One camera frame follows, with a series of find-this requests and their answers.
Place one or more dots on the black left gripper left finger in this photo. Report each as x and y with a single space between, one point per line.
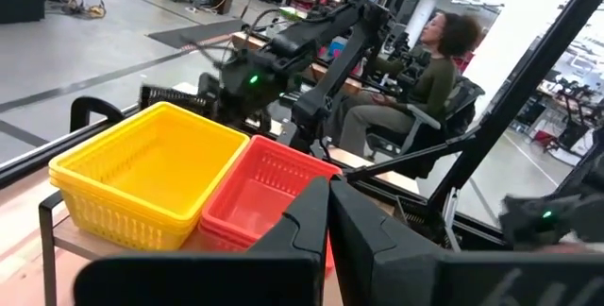
283 273

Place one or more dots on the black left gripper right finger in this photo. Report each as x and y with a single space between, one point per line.
401 273

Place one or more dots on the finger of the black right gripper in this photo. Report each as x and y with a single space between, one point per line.
209 90

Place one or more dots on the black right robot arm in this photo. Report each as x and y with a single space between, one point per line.
330 74

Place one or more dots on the dark floor mat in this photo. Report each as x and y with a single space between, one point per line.
198 32

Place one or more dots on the dark device with green light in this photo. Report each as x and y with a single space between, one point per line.
528 221

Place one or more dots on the seated person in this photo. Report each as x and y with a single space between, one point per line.
424 89

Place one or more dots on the black mesh office chair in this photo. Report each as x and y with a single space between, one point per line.
464 103

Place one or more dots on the distant robot workstation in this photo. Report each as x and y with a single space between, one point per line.
573 131

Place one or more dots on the black hooked frame bracket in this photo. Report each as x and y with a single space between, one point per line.
94 100

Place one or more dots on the black aluminium table frame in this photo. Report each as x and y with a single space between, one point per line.
519 89

